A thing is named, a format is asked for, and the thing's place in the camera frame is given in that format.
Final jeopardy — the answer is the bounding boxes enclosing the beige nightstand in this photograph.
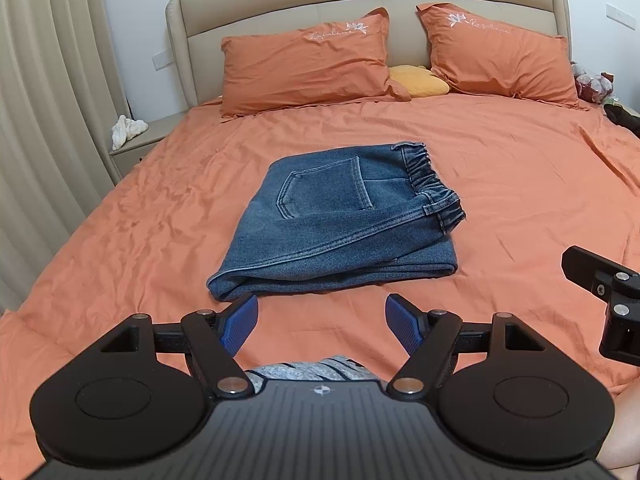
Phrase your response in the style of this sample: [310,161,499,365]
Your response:
[108,111,190,187]

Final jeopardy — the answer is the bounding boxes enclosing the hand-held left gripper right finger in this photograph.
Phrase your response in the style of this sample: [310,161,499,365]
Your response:
[385,293,546,401]

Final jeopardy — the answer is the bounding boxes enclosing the beige curtain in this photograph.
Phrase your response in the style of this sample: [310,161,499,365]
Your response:
[0,0,132,313]

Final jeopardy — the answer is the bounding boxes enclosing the yellow pillow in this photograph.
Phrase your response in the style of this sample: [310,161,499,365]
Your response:
[389,64,451,98]

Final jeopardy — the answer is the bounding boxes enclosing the grey striped shirt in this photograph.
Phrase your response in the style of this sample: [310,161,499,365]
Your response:
[244,354,382,393]

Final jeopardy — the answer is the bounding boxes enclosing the white crumpled cloth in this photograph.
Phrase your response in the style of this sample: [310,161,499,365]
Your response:
[110,114,150,152]

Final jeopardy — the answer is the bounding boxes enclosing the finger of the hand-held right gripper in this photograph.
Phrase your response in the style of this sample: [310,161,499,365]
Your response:
[561,245,640,361]

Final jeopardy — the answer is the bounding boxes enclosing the red plush toy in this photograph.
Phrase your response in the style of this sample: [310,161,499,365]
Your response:
[570,60,617,107]

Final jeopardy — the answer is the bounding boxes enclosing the orange bed sheet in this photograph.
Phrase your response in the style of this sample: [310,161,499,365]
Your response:
[0,91,640,480]

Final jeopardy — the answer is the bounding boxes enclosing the orange embroidered pillow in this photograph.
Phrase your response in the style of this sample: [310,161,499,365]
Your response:
[416,2,582,110]
[218,7,412,120]

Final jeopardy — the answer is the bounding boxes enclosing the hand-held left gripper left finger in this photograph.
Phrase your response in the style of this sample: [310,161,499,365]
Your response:
[100,294,259,401]

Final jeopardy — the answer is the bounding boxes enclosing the dark cloth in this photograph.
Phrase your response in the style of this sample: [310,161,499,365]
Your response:
[602,101,640,139]

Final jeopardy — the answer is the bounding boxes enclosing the blue denim pants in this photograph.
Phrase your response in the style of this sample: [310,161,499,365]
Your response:
[206,142,467,303]

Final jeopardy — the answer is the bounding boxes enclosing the person's right forearm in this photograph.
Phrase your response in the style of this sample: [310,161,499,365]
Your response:
[596,375,640,480]

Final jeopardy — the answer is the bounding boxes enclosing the beige padded headboard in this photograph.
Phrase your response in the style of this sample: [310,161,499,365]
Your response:
[166,0,572,110]

